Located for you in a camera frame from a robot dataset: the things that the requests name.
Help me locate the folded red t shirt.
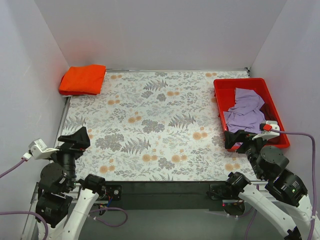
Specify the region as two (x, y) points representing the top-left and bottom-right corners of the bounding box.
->
(59, 91), (75, 97)

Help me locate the orange t shirt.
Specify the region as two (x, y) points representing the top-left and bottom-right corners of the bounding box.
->
(58, 64), (107, 96)

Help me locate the red plastic bin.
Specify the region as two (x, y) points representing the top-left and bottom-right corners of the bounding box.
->
(213, 77), (291, 153)

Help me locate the lavender t shirt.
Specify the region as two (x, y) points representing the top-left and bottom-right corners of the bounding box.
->
(223, 88), (265, 134)

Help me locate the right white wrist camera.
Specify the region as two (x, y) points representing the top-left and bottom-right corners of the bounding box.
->
(252, 120), (280, 141)

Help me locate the floral patterned table mat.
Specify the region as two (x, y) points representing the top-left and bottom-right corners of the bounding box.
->
(59, 70), (256, 181)

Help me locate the aluminium frame rail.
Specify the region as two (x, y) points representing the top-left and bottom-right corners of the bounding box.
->
(20, 181), (313, 240)

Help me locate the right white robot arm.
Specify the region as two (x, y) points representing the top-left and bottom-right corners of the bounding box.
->
(224, 124), (320, 240)

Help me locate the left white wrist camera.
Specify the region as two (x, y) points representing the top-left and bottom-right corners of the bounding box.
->
(22, 138), (59, 161)

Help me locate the dark maroon t shirt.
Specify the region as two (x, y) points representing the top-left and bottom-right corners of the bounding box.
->
(260, 103), (280, 145)

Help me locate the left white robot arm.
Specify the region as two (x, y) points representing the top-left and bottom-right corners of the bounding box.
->
(29, 126), (107, 240)

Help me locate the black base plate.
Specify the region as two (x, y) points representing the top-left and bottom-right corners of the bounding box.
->
(96, 181), (243, 211)

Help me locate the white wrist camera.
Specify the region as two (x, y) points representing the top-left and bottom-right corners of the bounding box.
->
(22, 138), (59, 161)
(252, 120), (280, 141)

